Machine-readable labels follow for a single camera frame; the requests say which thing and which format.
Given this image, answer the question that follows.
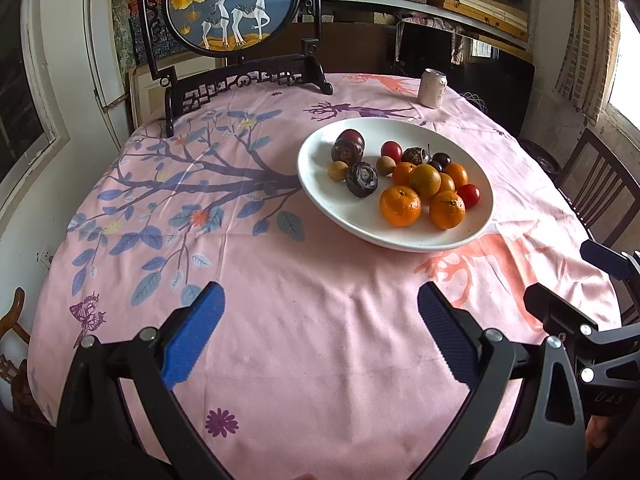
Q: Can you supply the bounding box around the beige drink can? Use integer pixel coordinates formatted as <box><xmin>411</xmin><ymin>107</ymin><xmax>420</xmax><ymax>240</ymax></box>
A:
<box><xmin>417</xmin><ymin>68</ymin><xmax>448</xmax><ymax>109</ymax></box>

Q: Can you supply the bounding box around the white framed window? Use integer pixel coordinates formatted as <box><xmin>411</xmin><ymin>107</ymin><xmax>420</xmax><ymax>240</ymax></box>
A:
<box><xmin>0</xmin><ymin>0</ymin><xmax>71</xmax><ymax>211</ymax></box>

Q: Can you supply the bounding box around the black round object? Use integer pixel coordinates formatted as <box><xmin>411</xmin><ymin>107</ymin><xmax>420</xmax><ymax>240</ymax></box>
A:
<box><xmin>520</xmin><ymin>137</ymin><xmax>563</xmax><ymax>176</ymax></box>

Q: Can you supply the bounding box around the bright window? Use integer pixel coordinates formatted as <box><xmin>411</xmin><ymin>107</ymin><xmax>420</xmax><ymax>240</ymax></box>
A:
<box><xmin>605</xmin><ymin>0</ymin><xmax>640</xmax><ymax>126</ymax></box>

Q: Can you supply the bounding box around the bright orange round orange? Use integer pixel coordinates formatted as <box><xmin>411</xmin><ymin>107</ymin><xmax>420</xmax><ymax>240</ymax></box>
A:
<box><xmin>442</xmin><ymin>162</ymin><xmax>470</xmax><ymax>190</ymax></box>

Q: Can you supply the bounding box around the dark brown round fruit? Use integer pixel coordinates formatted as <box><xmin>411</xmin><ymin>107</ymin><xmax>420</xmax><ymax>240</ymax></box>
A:
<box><xmin>331</xmin><ymin>139</ymin><xmax>358</xmax><ymax>164</ymax></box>
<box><xmin>346</xmin><ymin>161</ymin><xmax>379</xmax><ymax>197</ymax></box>
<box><xmin>401</xmin><ymin>146</ymin><xmax>431</xmax><ymax>167</ymax></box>

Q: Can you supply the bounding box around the dark orange round orange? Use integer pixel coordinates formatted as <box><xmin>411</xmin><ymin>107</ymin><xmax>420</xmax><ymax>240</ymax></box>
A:
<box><xmin>409</xmin><ymin>163</ymin><xmax>442</xmax><ymax>198</ymax></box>

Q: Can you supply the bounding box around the orange mandarin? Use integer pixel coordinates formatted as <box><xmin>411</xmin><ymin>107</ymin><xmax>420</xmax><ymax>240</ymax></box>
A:
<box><xmin>379</xmin><ymin>185</ymin><xmax>423</xmax><ymax>228</ymax></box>
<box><xmin>391</xmin><ymin>161</ymin><xmax>416</xmax><ymax>187</ymax></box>

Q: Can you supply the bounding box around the round deer screen black stand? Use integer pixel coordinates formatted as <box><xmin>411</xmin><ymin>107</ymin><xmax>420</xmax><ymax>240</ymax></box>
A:
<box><xmin>135</xmin><ymin>0</ymin><xmax>334</xmax><ymax>138</ymax></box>

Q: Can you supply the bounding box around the white oval plate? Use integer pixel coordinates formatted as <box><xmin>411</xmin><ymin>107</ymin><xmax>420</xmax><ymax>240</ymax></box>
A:
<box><xmin>297</xmin><ymin>118</ymin><xmax>495</xmax><ymax>253</ymax></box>

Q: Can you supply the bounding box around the dark wooden slatted chair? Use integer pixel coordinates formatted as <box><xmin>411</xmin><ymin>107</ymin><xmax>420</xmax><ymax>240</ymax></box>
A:
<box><xmin>555</xmin><ymin>127</ymin><xmax>640</xmax><ymax>241</ymax></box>

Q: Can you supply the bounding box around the wire mesh cover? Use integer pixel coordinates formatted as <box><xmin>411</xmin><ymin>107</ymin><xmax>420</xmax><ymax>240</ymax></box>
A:
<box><xmin>460</xmin><ymin>91</ymin><xmax>488</xmax><ymax>113</ymax></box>

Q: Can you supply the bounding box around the light wood picture frame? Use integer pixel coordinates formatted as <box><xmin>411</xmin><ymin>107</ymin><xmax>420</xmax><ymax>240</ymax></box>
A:
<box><xmin>127</xmin><ymin>52</ymin><xmax>226</xmax><ymax>133</ymax></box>

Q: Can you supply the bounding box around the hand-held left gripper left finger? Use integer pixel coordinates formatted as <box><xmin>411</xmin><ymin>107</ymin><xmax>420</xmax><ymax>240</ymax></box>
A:
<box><xmin>55</xmin><ymin>281</ymin><xmax>227</xmax><ymax>480</ymax></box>

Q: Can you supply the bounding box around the mandarin with green stem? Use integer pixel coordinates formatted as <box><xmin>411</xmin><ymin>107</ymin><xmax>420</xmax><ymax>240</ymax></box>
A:
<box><xmin>428</xmin><ymin>190</ymin><xmax>467</xmax><ymax>231</ymax></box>

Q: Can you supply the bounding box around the bamboo window blind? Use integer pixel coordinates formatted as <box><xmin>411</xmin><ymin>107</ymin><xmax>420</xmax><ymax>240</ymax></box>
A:
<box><xmin>555</xmin><ymin>0</ymin><xmax>623</xmax><ymax>126</ymax></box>

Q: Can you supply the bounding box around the brown carved wooden chair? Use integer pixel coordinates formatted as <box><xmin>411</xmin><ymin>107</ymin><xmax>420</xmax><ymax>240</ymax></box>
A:
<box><xmin>0</xmin><ymin>287</ymin><xmax>56</xmax><ymax>426</ymax></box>

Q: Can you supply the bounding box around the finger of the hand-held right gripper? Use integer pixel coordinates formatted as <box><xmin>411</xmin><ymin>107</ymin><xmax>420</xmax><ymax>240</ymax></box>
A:
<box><xmin>522</xmin><ymin>282</ymin><xmax>608</xmax><ymax>346</ymax></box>
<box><xmin>580</xmin><ymin>239</ymin><xmax>640</xmax><ymax>286</ymax></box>

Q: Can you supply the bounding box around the dark red plum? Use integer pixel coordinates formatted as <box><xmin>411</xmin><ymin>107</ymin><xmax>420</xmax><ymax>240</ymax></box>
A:
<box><xmin>336</xmin><ymin>129</ymin><xmax>366</xmax><ymax>153</ymax></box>

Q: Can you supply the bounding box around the dark purple plum with stem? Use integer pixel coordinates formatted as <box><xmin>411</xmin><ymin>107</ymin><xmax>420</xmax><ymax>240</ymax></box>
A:
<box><xmin>426</xmin><ymin>144</ymin><xmax>452</xmax><ymax>170</ymax></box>

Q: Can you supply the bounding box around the pink printed tablecloth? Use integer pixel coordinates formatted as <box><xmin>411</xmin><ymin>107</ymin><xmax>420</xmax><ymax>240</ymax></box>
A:
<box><xmin>27</xmin><ymin>72</ymin><xmax>623</xmax><ymax>466</ymax></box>

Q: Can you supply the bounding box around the white leaning board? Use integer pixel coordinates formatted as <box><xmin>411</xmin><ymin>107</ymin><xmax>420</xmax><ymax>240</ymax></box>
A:
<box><xmin>82</xmin><ymin>0</ymin><xmax>136</xmax><ymax>111</ymax></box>

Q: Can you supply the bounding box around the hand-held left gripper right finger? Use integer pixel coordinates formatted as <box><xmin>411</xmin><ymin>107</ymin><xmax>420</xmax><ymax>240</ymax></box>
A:
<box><xmin>415</xmin><ymin>281</ymin><xmax>588</xmax><ymax>480</ymax></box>

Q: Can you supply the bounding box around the person's right hand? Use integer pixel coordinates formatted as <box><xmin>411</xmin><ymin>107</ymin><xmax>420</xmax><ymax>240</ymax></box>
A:
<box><xmin>584</xmin><ymin>414</ymin><xmax>613</xmax><ymax>453</ymax></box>

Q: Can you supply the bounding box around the stack of wooden frames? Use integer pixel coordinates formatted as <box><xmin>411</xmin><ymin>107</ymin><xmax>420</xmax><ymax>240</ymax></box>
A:
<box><xmin>320</xmin><ymin>0</ymin><xmax>538</xmax><ymax>51</ymax></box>

